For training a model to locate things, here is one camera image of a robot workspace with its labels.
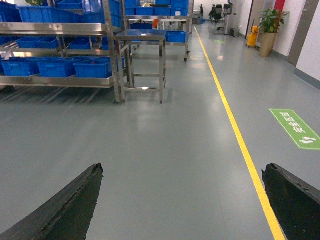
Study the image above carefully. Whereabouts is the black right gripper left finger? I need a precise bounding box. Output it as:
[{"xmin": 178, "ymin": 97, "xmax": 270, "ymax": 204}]
[{"xmin": 0, "ymin": 163, "xmax": 104, "ymax": 240}]

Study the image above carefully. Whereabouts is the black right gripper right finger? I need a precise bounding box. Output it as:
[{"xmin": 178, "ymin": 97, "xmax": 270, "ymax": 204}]
[{"xmin": 262, "ymin": 163, "xmax": 320, "ymax": 240}]

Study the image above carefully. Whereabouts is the empty blue plastic bin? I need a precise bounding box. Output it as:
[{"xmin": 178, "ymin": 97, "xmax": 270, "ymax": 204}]
[{"xmin": 37, "ymin": 57, "xmax": 88, "ymax": 78}]

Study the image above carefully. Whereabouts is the blue bin with red bags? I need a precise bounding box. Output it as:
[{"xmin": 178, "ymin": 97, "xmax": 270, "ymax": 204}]
[{"xmin": 73, "ymin": 57, "xmax": 113, "ymax": 78}]

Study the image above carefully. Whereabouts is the blue bin on far cart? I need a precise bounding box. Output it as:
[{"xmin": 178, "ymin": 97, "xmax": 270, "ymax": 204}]
[{"xmin": 165, "ymin": 30, "xmax": 187, "ymax": 43}]

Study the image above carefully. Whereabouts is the yellow mop bucket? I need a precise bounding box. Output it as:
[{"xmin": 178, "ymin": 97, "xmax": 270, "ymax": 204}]
[{"xmin": 246, "ymin": 26, "xmax": 259, "ymax": 48}]

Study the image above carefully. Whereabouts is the small stainless steel table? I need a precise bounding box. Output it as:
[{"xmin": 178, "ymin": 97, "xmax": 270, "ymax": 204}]
[{"xmin": 110, "ymin": 29, "xmax": 167, "ymax": 104}]

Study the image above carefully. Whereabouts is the tall potted plant gold vase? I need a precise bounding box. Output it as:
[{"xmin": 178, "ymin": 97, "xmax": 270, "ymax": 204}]
[{"xmin": 259, "ymin": 8, "xmax": 290, "ymax": 58}]

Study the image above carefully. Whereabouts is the stainless steel flow rack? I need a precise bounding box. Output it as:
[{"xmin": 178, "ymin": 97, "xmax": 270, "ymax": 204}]
[{"xmin": 0, "ymin": 0, "xmax": 125, "ymax": 98}]

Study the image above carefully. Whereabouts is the far stainless steel cart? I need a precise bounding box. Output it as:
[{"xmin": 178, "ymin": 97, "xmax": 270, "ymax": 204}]
[{"xmin": 124, "ymin": 0, "xmax": 194, "ymax": 62}]

